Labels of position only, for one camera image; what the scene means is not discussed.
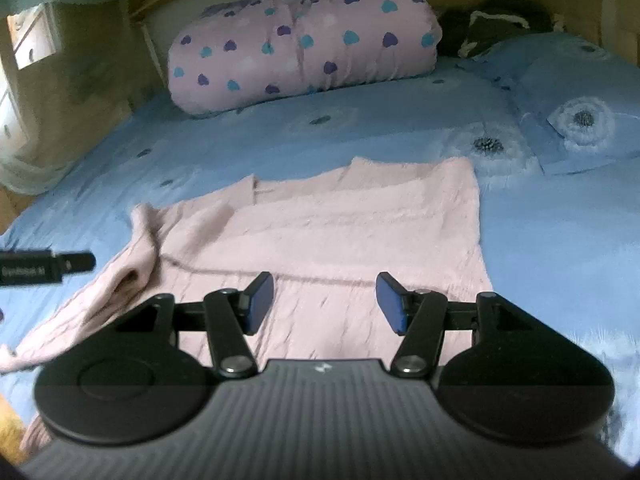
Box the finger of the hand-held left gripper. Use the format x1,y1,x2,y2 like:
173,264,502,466
61,252,96,276

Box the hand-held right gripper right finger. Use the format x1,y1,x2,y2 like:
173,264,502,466
375,271,534,377

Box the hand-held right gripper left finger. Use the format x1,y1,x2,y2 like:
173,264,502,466
117,271,275,379

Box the pink knitted sweater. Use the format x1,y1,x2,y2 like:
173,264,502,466
0,156,496,463

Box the yellow cloth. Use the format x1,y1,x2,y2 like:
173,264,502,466
0,394,27,463

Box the blue floral bed sheet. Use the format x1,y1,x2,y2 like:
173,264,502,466
0,35,640,466

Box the blue floral pillow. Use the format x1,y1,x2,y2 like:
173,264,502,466
460,34,640,176

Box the pink heart-print rolled quilt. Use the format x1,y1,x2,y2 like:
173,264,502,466
167,0,443,118

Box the dark cloth with white trim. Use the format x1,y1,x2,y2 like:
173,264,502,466
436,0,566,58

